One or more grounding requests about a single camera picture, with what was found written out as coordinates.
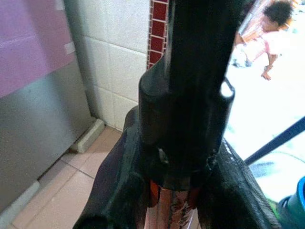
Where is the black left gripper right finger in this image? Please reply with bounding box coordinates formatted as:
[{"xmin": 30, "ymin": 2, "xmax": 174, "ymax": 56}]
[{"xmin": 197, "ymin": 137, "xmax": 283, "ymax": 229}]

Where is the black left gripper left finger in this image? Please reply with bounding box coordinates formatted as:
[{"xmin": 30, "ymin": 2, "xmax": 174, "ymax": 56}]
[{"xmin": 73, "ymin": 106, "xmax": 150, "ymax": 229}]

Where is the black broom handle with pink shaft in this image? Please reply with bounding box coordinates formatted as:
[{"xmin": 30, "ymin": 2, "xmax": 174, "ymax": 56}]
[{"xmin": 139, "ymin": 0, "xmax": 250, "ymax": 229}]

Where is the white block under fridge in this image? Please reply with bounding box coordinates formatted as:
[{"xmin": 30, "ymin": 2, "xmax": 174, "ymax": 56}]
[
  {"xmin": 69, "ymin": 118, "xmax": 106, "ymax": 154},
  {"xmin": 0, "ymin": 180, "xmax": 41, "ymax": 226}
]

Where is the blue plastic bucket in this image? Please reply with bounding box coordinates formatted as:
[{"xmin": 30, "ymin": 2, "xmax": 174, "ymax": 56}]
[{"xmin": 277, "ymin": 176, "xmax": 305, "ymax": 229}]

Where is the dark blue metal bar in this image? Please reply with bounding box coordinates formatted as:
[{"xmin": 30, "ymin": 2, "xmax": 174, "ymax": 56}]
[{"xmin": 244, "ymin": 116, "xmax": 305, "ymax": 165}]

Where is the pink and silver fridge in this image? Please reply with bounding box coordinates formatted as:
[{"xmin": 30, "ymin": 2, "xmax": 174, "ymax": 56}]
[{"xmin": 0, "ymin": 0, "xmax": 96, "ymax": 213}]

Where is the person in pink shirt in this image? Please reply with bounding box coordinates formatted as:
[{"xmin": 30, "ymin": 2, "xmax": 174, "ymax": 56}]
[{"xmin": 234, "ymin": 0, "xmax": 295, "ymax": 81}]

